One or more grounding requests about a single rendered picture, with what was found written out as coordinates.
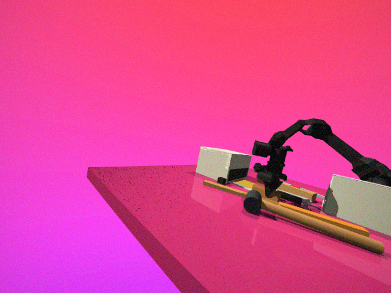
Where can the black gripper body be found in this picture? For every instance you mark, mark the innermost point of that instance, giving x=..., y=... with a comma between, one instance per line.
x=275, y=172

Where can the black-handled metal rod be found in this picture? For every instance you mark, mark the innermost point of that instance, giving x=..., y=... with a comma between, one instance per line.
x=293, y=198

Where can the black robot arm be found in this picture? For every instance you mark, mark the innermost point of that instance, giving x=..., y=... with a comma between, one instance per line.
x=366, y=168

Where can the orange rod with dark cylindrical end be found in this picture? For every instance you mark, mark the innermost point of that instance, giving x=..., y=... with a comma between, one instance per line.
x=253, y=204

